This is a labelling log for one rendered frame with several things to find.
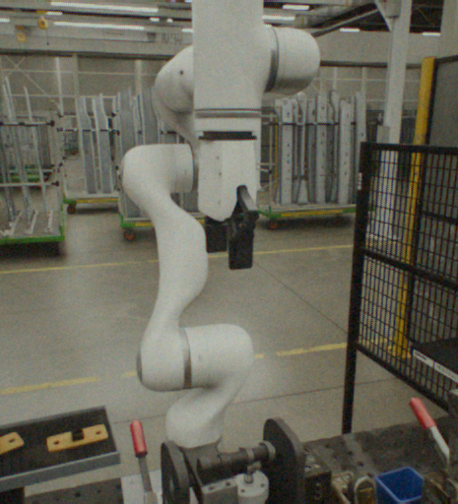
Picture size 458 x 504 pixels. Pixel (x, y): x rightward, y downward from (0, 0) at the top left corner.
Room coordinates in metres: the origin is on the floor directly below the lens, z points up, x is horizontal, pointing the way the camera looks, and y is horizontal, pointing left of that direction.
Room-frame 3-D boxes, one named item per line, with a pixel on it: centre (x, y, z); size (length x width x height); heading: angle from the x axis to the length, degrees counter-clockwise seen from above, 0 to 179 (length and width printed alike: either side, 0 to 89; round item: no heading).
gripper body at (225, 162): (0.66, 0.00, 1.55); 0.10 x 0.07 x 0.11; 21
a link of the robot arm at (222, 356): (0.93, 0.04, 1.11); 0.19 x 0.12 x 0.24; 106
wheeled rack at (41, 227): (6.84, 2.78, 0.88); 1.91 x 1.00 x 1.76; 18
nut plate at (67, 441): (0.66, 0.23, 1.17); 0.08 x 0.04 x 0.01; 114
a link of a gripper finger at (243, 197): (0.62, -0.01, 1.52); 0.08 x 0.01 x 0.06; 21
